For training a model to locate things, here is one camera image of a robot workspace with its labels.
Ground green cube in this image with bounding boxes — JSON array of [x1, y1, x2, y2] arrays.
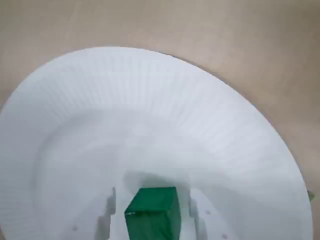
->
[[124, 186, 181, 240]]

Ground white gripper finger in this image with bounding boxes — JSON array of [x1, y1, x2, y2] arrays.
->
[[188, 188, 241, 240], [67, 186, 118, 240]]

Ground white paper plate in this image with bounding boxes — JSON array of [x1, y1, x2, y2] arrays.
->
[[0, 46, 314, 240]]

